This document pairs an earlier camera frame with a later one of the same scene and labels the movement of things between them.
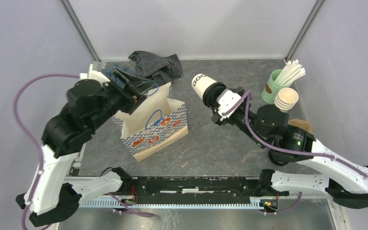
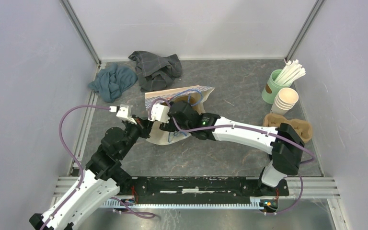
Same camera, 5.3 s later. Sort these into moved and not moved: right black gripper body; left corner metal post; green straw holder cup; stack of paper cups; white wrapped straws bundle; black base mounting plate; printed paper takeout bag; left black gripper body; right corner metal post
Moved: printed paper takeout bag; right black gripper body; left black gripper body
Not moved: green straw holder cup; black base mounting plate; left corner metal post; stack of paper cups; right corner metal post; white wrapped straws bundle
